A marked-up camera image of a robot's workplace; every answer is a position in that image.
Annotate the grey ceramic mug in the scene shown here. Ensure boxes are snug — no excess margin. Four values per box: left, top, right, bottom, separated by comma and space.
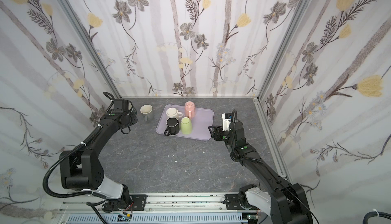
140, 104, 154, 121

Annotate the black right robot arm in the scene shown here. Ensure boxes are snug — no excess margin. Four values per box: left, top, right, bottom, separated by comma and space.
208, 123, 313, 224

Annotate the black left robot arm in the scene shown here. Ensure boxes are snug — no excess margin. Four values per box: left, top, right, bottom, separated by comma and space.
60, 99, 138, 200

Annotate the light green ceramic mug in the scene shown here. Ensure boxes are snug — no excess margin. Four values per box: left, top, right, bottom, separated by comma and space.
180, 117, 192, 135

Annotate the pink ceramic mug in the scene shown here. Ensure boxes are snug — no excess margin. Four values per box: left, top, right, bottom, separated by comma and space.
184, 101, 196, 120

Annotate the black ceramic mug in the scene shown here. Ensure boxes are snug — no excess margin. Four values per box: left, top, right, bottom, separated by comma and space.
164, 117, 180, 136

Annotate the white ceramic mug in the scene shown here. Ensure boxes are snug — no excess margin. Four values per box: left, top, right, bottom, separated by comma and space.
166, 108, 183, 120

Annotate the lavender plastic tray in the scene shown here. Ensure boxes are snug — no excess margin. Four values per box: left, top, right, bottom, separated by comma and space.
156, 104, 214, 141

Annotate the small circuit board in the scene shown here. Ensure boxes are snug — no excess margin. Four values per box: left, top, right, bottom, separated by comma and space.
117, 214, 131, 222

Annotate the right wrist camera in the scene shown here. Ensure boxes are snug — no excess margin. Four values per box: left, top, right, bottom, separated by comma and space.
222, 113, 233, 131

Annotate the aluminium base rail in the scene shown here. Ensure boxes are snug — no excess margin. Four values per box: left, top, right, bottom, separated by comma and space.
59, 192, 232, 214

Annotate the aluminium left corner post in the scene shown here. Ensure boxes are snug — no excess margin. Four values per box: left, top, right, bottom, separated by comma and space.
57, 0, 122, 99

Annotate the aluminium corner post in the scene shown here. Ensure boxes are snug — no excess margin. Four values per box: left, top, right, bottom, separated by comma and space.
57, 0, 122, 99
257, 0, 311, 101

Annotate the white slotted cable duct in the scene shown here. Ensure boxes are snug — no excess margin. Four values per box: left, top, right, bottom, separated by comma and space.
65, 213, 248, 224

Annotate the left black corrugated cable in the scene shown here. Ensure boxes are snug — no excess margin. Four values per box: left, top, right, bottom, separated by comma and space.
42, 143, 104, 199

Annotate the aluminium right corner post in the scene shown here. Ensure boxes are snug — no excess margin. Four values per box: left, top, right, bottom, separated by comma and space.
257, 0, 311, 101

